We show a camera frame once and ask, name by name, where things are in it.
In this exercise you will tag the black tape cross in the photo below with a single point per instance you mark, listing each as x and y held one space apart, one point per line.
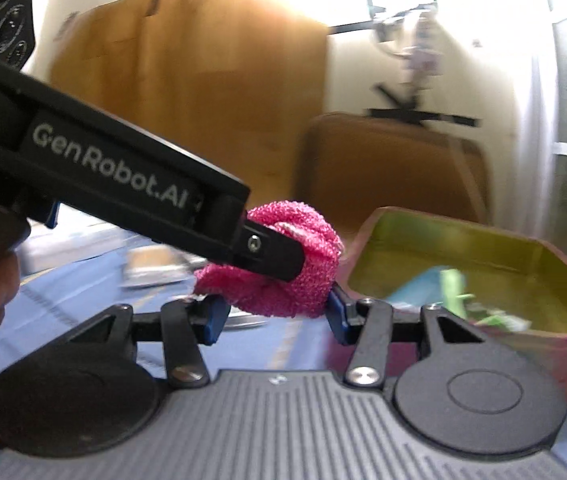
407 111

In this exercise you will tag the blue quilted table cover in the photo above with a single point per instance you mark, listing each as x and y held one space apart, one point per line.
456 404

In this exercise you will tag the pink macaron tin box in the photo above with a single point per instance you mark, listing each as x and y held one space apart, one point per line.
518 284

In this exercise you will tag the green cleaning cloth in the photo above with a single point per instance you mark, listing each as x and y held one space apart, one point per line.
497 319

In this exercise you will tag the pink fluffy towel ball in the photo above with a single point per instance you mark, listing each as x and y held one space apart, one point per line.
262 295

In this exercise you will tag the white power strip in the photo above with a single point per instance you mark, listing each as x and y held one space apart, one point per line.
409 37

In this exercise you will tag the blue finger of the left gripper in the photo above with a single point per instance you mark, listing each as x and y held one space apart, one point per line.
264 251

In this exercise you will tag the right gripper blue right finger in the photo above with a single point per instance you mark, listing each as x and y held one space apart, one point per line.
367 325

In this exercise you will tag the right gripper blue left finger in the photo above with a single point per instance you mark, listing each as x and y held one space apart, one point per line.
185 324

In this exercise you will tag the green correction tape dispenser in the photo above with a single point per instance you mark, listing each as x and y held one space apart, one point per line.
453 289

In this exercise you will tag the white packet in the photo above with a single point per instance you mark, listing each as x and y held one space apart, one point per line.
158 265

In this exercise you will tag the blue glasses case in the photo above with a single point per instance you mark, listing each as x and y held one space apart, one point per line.
422 290

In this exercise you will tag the wood pattern wall sheet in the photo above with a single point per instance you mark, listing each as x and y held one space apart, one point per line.
235 82

